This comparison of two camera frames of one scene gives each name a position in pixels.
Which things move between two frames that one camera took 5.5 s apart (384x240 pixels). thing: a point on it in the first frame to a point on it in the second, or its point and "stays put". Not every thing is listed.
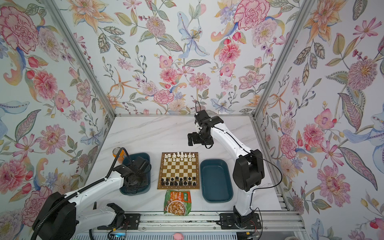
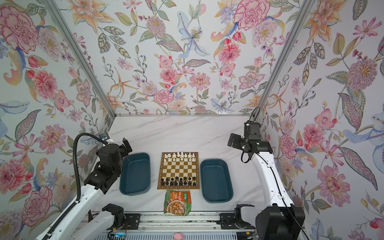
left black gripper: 136,189 to 123,150
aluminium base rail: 273,225 stays put
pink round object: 178,236 stays put
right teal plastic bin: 216,181 stays put
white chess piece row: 181,155 stays put
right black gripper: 196,141 to 238,139
